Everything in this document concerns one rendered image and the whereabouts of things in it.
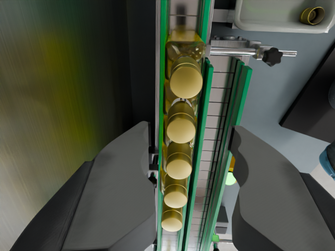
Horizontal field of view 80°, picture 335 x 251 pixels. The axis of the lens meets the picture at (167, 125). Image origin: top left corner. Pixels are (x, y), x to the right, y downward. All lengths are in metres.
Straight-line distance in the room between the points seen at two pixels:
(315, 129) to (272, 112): 0.14
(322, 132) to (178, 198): 0.62
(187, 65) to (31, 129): 0.15
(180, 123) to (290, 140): 0.64
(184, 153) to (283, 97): 0.51
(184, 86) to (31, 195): 0.17
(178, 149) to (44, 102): 0.16
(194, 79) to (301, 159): 0.73
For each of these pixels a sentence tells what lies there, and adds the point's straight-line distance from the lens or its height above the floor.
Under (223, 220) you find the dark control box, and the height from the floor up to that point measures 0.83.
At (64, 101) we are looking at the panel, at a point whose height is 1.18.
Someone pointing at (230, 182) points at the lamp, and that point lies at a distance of 0.73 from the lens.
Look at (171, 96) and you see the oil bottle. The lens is 0.29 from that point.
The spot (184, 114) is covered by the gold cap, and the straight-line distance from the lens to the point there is 0.23.
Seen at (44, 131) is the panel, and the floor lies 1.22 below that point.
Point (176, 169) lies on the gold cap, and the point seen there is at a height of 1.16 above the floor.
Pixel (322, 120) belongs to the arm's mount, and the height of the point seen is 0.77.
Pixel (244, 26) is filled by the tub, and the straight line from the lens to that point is 0.54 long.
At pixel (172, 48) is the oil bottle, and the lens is 0.28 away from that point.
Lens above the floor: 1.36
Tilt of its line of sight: 60 degrees down
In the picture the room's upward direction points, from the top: 173 degrees counter-clockwise
